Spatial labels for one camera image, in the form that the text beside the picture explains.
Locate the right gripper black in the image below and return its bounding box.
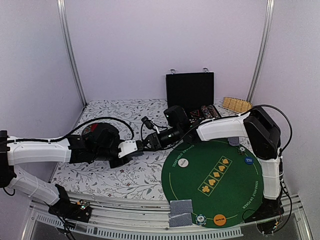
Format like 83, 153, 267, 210
140, 125, 182, 152

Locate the blue grey cloth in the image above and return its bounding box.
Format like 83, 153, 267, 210
128, 151, 144, 157

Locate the white dealer button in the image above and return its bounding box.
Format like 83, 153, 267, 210
178, 158, 189, 168

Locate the dealt card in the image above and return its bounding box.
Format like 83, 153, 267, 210
227, 137, 240, 146
169, 199, 193, 214
168, 213, 193, 228

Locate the green white poker chip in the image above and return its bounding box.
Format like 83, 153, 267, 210
195, 214, 207, 226

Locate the orange big blind button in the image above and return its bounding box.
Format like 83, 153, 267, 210
213, 214, 227, 227

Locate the blue small blind button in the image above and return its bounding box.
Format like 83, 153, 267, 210
244, 156, 254, 165

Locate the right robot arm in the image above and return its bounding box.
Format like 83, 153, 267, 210
116, 105, 283, 218

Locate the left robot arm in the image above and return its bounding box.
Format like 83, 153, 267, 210
0, 122, 144, 217

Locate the red floral plate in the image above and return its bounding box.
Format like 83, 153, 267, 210
81, 123, 98, 137

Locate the triangular all in card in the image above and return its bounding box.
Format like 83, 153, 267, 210
189, 109, 201, 119

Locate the poker chip row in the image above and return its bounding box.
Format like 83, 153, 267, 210
201, 105, 213, 119
207, 105, 222, 119

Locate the black poker chip case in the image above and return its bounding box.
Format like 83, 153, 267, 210
165, 71, 215, 118

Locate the poker chip row far right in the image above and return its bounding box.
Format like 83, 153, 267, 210
207, 105, 222, 119

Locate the green round poker mat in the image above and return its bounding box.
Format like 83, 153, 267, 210
161, 139, 264, 229

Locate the woven bamboo tray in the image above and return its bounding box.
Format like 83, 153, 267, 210
222, 97, 253, 113

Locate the front aluminium rail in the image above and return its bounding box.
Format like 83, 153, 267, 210
21, 194, 313, 240

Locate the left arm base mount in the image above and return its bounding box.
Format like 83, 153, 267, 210
48, 184, 93, 223

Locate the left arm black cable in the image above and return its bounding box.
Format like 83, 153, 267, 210
7, 116, 136, 146

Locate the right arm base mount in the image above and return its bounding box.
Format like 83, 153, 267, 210
241, 196, 293, 236

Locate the left aluminium frame post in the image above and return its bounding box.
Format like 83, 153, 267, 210
56, 0, 88, 107

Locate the aluminium frame post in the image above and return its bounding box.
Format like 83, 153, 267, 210
56, 0, 88, 107
246, 0, 275, 102

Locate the right aluminium frame post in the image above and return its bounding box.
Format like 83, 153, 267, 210
246, 0, 275, 102

